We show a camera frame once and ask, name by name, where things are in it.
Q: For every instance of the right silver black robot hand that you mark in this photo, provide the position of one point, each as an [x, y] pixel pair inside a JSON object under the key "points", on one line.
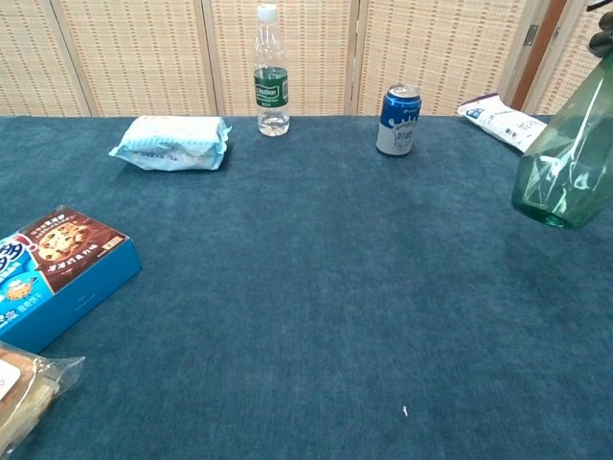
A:
{"points": [[604, 38]]}

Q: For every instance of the green spray bottle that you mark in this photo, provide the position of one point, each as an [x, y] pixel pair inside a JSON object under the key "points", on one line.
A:
{"points": [[565, 167]]}

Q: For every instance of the clear water bottle green label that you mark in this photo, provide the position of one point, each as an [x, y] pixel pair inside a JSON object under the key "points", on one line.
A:
{"points": [[272, 91]]}

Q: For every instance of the bamboo folding screen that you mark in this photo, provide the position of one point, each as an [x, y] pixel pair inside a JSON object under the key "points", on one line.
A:
{"points": [[143, 52], [574, 62]]}

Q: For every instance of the white snack pouch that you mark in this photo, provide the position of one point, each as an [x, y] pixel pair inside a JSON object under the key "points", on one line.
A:
{"points": [[498, 120]]}

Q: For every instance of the blue white drink can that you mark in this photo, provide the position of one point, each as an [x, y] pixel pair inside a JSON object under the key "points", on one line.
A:
{"points": [[398, 124]]}

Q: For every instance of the blue table mat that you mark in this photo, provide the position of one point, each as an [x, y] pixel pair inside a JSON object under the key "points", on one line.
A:
{"points": [[287, 287]]}

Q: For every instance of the light blue wet wipes pack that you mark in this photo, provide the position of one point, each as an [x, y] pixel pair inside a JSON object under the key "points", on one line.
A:
{"points": [[172, 144]]}

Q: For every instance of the blue cookie box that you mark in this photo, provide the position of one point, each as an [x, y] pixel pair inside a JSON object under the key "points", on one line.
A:
{"points": [[62, 273]]}

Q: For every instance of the bread in clear wrapper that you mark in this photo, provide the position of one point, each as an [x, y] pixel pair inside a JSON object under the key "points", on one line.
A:
{"points": [[24, 393]]}

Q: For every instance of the brown wooden post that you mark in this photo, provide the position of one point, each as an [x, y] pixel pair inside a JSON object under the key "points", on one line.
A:
{"points": [[538, 52]]}

